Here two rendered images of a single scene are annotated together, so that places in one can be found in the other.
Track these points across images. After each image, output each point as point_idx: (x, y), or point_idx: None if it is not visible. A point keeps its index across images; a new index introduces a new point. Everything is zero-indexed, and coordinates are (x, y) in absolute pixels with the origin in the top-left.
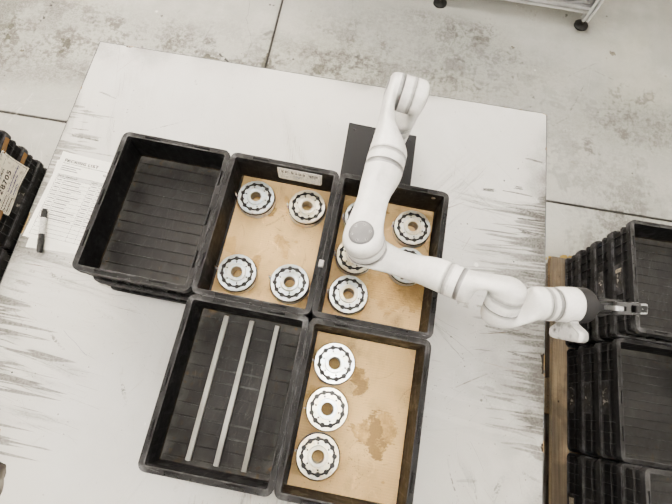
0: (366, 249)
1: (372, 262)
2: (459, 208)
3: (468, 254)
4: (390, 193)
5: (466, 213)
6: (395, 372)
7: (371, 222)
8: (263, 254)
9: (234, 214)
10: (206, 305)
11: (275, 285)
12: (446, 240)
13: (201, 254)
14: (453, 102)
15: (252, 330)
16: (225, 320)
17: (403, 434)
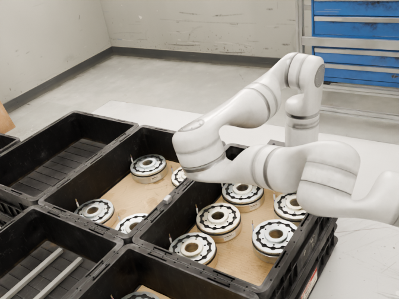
0: (187, 136)
1: (199, 165)
2: (386, 231)
3: (389, 279)
4: (241, 109)
5: (395, 237)
6: None
7: (205, 119)
8: (130, 209)
9: (124, 178)
10: (46, 227)
11: (120, 228)
12: (360, 259)
13: (66, 179)
14: (398, 147)
15: (76, 269)
16: (56, 251)
17: None
